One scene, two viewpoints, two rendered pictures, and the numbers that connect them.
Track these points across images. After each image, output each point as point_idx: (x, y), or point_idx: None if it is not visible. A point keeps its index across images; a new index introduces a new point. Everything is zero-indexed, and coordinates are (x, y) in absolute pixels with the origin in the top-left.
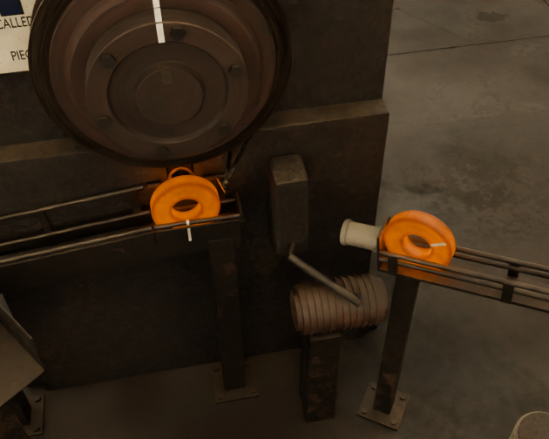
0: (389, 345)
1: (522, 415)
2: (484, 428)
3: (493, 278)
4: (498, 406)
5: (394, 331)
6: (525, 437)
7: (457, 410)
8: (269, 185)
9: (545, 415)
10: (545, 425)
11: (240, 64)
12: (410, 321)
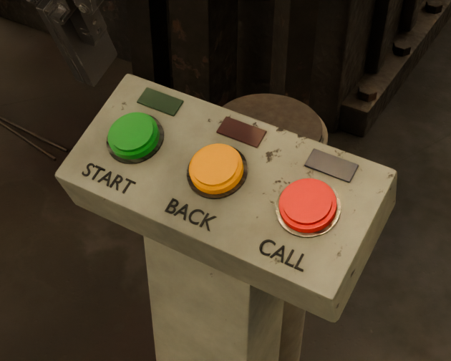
0: (275, 51)
1: None
2: (386, 303)
3: None
4: (434, 296)
5: (279, 18)
6: (234, 109)
7: (369, 263)
8: None
9: (304, 109)
10: (285, 116)
11: None
12: (311, 17)
